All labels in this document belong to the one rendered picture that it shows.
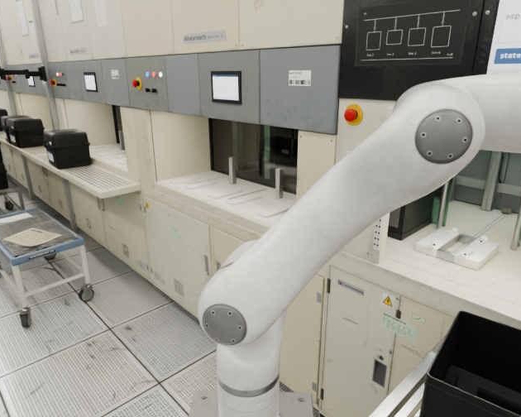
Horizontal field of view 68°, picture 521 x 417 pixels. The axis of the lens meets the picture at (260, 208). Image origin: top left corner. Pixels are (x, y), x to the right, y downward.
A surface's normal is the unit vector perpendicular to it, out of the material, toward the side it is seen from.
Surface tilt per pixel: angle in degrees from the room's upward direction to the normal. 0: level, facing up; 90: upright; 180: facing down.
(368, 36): 90
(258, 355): 36
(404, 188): 128
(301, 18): 90
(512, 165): 90
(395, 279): 90
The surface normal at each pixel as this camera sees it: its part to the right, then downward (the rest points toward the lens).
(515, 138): -0.77, 0.61
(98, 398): 0.00, -0.94
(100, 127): 0.69, 0.24
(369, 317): -0.73, 0.23
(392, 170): -0.64, 0.64
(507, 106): -0.93, 0.18
